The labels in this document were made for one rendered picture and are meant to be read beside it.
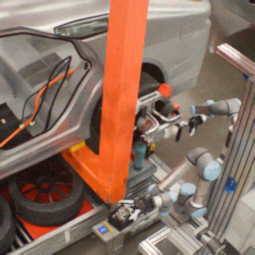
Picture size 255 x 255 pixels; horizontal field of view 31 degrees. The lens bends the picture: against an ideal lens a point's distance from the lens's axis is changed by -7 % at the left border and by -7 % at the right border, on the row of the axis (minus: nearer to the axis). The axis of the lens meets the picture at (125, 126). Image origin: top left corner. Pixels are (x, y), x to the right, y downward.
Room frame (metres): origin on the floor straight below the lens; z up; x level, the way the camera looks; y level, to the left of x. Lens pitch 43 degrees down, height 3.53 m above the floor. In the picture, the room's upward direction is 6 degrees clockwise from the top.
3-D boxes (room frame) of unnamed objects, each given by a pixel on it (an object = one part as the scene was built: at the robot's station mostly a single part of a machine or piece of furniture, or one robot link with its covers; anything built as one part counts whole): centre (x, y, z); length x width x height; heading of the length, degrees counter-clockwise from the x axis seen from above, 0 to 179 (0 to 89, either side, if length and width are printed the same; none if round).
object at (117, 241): (2.17, -0.02, 0.21); 0.10 x 0.10 x 0.42; 43
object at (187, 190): (2.11, -0.48, 0.98); 0.13 x 0.12 x 0.14; 29
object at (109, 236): (2.19, -0.04, 0.44); 0.43 x 0.17 x 0.03; 133
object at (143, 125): (2.88, -0.20, 0.85); 0.21 x 0.14 x 0.14; 43
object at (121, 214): (2.21, -0.06, 0.51); 0.20 x 0.14 x 0.13; 141
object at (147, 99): (2.93, -0.16, 0.85); 0.54 x 0.07 x 0.54; 133
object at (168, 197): (1.87, -0.31, 1.21); 0.11 x 0.08 x 0.09; 119
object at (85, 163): (2.65, 0.28, 0.69); 0.52 x 0.17 x 0.35; 43
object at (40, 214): (2.48, 0.61, 0.39); 0.66 x 0.66 x 0.24
